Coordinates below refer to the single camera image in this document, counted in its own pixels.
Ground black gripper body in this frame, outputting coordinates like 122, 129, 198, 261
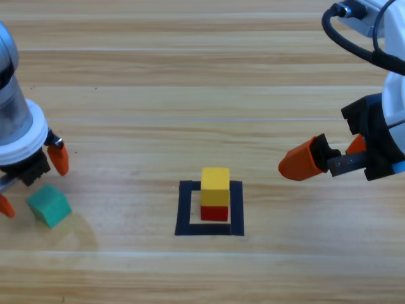
327, 94, 398, 182
0, 148, 52, 193

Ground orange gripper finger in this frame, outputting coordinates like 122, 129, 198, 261
346, 134, 367, 156
43, 128, 70, 177
0, 193, 16, 219
278, 133, 342, 182

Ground green wooden cube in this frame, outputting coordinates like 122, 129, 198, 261
26, 183, 72, 229

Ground yellow wooden cube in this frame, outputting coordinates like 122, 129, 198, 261
201, 167, 230, 207

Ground red wooden cube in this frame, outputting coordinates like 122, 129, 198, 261
200, 205, 229, 222

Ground black tape square outline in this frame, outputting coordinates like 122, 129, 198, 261
174, 180, 245, 238

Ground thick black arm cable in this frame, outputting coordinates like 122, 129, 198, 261
321, 0, 405, 77

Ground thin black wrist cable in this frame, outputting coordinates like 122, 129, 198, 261
372, 0, 396, 56

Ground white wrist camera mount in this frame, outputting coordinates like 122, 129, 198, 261
335, 0, 405, 39

